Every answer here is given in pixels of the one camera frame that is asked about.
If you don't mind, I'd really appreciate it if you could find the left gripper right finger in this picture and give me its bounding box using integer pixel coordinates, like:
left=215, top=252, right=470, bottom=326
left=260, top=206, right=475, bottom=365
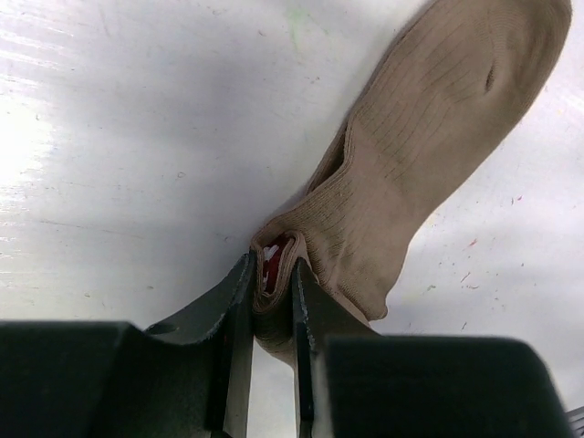
left=290, top=260, right=568, bottom=437

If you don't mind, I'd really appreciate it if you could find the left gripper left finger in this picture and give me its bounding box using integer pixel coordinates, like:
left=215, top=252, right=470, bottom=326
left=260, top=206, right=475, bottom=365
left=1, top=254, right=256, bottom=437

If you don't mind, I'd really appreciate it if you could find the tan sock with red cuff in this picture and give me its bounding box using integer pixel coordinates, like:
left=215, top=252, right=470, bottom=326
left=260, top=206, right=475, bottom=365
left=250, top=0, right=572, bottom=363

